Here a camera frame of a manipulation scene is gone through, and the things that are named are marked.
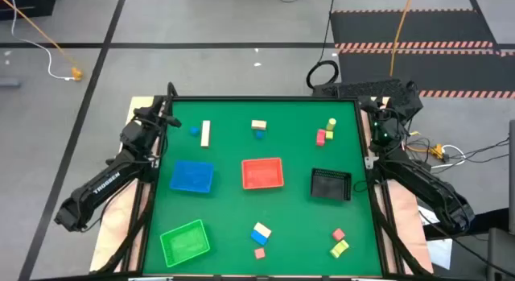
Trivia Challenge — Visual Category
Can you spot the black cabinet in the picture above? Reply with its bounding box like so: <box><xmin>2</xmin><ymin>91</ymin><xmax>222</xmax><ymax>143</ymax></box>
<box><xmin>0</xmin><ymin>0</ymin><xmax>56</xmax><ymax>21</ymax></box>

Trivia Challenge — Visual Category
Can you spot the grey box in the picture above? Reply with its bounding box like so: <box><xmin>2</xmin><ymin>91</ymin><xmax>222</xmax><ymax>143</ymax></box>
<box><xmin>485</xmin><ymin>227</ymin><xmax>515</xmax><ymax>281</ymax></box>

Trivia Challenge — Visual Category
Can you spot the green plastic basket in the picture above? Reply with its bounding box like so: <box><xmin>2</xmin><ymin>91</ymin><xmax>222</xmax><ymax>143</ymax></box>
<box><xmin>159</xmin><ymin>218</ymin><xmax>212</xmax><ymax>269</ymax></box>

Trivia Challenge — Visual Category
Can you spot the black plastic basket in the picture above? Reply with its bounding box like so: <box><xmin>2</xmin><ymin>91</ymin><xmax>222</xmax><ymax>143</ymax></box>
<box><xmin>310</xmin><ymin>167</ymin><xmax>353</xmax><ymax>202</ymax></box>

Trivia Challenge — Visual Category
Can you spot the yellow cable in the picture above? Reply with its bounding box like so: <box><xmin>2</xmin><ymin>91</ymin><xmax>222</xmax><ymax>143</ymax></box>
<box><xmin>0</xmin><ymin>0</ymin><xmax>80</xmax><ymax>71</ymax></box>
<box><xmin>389</xmin><ymin>0</ymin><xmax>416</xmax><ymax>77</ymax></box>

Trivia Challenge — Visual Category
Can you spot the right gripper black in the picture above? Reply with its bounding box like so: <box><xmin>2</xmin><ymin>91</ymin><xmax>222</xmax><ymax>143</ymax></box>
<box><xmin>357</xmin><ymin>96</ymin><xmax>407</xmax><ymax>153</ymax></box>

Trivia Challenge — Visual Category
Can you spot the white paper sheet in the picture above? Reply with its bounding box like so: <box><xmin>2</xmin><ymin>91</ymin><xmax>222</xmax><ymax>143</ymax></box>
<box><xmin>418</xmin><ymin>206</ymin><xmax>454</xmax><ymax>271</ymax></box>

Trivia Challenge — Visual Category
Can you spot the red plastic basket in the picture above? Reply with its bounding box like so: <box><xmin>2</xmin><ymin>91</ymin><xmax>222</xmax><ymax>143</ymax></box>
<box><xmin>241</xmin><ymin>157</ymin><xmax>285</xmax><ymax>191</ymax></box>

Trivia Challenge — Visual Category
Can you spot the blue plastic basket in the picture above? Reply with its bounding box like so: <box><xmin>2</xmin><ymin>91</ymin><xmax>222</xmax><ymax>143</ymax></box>
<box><xmin>169</xmin><ymin>159</ymin><xmax>215</xmax><ymax>194</ymax></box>

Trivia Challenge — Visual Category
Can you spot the long natural wooden block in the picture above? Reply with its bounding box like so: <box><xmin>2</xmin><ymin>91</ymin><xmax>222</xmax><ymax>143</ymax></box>
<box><xmin>200</xmin><ymin>120</ymin><xmax>212</xmax><ymax>148</ymax></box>

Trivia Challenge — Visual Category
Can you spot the blue rectangular block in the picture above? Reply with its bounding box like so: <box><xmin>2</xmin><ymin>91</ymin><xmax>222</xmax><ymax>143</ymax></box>
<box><xmin>250</xmin><ymin>230</ymin><xmax>269</xmax><ymax>246</ymax></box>

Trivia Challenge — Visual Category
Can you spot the black perforated computer case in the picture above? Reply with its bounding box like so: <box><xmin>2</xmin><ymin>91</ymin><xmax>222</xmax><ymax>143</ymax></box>
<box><xmin>311</xmin><ymin>78</ymin><xmax>424</xmax><ymax>125</ymax></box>

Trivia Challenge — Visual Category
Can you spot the yellow bridge block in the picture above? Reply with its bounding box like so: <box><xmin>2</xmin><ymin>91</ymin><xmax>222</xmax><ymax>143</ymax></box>
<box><xmin>329</xmin><ymin>239</ymin><xmax>350</xmax><ymax>259</ymax></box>

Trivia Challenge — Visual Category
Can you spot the black cable with coil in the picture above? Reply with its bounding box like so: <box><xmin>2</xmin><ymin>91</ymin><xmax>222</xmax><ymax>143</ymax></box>
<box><xmin>306</xmin><ymin>0</ymin><xmax>340</xmax><ymax>90</ymax></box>

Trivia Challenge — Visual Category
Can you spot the black orange-striped floor mat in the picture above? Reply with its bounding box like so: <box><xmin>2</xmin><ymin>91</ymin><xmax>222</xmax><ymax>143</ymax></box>
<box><xmin>329</xmin><ymin>8</ymin><xmax>515</xmax><ymax>99</ymax></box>

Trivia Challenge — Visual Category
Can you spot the wooden table side board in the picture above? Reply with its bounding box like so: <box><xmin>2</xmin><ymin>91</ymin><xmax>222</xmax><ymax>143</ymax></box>
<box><xmin>89</xmin><ymin>96</ymin><xmax>162</xmax><ymax>274</ymax></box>
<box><xmin>360</xmin><ymin>96</ymin><xmax>435</xmax><ymax>275</ymax></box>

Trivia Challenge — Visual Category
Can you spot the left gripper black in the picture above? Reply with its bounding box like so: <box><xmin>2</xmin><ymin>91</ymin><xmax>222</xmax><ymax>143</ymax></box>
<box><xmin>119</xmin><ymin>106</ymin><xmax>183</xmax><ymax>153</ymax></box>

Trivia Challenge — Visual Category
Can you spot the white cable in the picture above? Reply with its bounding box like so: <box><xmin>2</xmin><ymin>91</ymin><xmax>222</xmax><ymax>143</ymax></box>
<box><xmin>432</xmin><ymin>143</ymin><xmax>468</xmax><ymax>169</ymax></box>
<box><xmin>8</xmin><ymin>0</ymin><xmax>76</xmax><ymax>81</ymax></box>

